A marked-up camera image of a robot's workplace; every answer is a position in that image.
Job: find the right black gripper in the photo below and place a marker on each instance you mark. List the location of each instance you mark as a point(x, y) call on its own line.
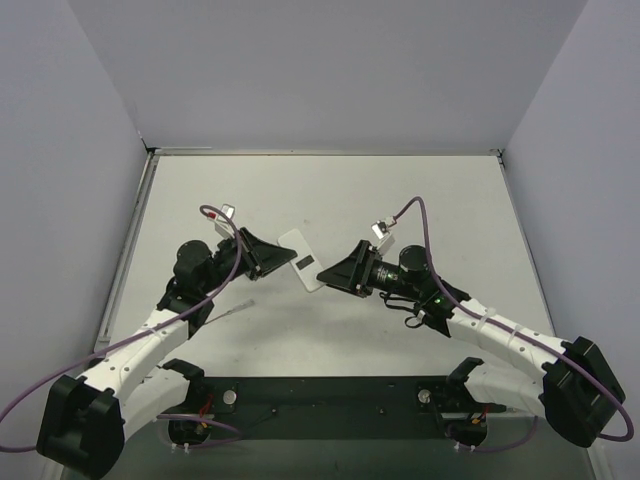
point(364, 269)

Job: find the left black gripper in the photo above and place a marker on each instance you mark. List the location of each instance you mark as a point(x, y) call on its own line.
point(248, 254)

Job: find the white red remote control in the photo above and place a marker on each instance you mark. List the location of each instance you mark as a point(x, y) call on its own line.
point(306, 264)

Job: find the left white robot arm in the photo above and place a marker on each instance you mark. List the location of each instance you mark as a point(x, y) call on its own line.
point(83, 426)

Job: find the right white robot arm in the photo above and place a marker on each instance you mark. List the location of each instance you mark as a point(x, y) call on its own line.
point(569, 383)

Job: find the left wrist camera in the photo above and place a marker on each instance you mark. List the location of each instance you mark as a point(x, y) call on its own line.
point(222, 221)

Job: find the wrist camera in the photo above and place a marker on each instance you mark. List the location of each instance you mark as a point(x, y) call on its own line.
point(222, 221)
point(382, 229)

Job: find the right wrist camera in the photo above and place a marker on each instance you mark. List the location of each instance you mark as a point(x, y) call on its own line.
point(382, 229)

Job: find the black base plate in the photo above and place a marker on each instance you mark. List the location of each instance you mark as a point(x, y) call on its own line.
point(222, 409)

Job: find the aluminium rail frame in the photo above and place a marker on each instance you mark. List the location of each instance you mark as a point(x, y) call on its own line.
point(493, 158)

